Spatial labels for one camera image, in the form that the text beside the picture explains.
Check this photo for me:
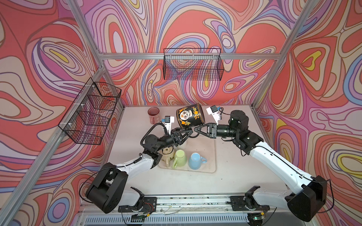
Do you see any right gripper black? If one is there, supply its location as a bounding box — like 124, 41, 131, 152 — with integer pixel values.
194, 122, 239, 139

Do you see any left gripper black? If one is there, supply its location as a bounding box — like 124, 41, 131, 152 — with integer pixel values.
154, 130, 191, 154

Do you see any black skull mug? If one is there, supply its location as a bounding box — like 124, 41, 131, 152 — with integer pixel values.
176, 103, 205, 129

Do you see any light blue mug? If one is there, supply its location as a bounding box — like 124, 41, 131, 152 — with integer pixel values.
189, 153, 207, 170

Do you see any pink mug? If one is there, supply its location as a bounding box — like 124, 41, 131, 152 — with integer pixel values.
148, 107, 161, 125

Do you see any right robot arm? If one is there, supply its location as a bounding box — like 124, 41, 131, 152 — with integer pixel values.
194, 110, 328, 222

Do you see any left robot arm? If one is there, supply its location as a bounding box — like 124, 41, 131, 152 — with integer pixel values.
85, 122, 193, 214

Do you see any white mug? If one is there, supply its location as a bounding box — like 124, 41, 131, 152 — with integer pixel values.
174, 141, 187, 150

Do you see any green mug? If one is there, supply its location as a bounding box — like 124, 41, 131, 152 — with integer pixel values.
172, 150, 187, 169

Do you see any beige plastic tray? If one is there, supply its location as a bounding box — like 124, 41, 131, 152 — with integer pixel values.
158, 136, 217, 173

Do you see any beige ceramic teapot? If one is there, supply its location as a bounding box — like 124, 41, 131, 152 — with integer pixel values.
160, 146, 175, 168

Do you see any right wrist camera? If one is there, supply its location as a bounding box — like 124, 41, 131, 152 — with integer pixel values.
206, 105, 222, 125

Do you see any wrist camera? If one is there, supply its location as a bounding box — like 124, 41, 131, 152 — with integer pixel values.
206, 105, 222, 125
162, 116, 174, 135

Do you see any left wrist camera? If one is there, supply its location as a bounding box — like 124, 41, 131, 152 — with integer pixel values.
162, 116, 174, 135

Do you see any black wire basket back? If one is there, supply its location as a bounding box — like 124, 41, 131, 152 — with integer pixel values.
163, 47, 224, 81

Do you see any black wire basket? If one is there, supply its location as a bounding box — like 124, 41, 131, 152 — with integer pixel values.
58, 78, 122, 145
163, 47, 224, 81

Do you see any aluminium front rail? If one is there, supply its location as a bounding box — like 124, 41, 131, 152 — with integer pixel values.
76, 193, 309, 215

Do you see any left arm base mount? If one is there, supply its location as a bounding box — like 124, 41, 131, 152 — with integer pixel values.
118, 196, 157, 213

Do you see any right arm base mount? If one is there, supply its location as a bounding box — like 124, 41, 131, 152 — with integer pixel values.
226, 195, 270, 211

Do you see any black wire basket left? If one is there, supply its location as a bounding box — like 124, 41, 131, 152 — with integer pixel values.
58, 78, 122, 145

